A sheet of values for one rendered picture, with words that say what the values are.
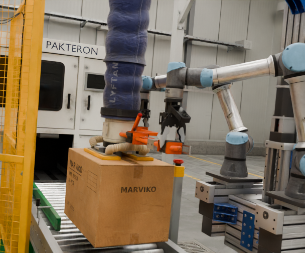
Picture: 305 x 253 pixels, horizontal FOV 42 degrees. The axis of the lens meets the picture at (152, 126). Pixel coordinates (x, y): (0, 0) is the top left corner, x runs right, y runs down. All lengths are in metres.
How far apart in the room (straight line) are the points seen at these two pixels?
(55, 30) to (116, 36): 8.79
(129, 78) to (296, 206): 1.04
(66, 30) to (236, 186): 9.19
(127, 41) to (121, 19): 0.12
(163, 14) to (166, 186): 10.20
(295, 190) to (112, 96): 1.02
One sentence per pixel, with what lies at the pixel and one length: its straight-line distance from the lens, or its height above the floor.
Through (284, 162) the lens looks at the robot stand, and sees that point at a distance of 2.02.
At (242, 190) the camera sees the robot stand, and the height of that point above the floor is 0.97.
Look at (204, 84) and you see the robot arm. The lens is 1.65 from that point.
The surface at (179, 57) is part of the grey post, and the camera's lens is 5.16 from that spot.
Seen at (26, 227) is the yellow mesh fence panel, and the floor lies 0.59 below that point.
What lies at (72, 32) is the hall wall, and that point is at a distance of 10.98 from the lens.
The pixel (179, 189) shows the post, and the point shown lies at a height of 0.85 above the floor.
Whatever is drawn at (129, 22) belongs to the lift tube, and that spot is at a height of 1.80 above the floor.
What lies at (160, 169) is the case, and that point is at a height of 1.06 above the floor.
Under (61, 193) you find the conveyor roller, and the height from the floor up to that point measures 0.55.
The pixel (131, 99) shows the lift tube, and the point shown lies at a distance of 2.11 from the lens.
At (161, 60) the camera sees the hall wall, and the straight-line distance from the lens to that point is 11.81.
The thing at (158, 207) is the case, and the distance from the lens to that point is 2.05.
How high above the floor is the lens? 1.38
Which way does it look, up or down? 3 degrees down
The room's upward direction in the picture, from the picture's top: 5 degrees clockwise
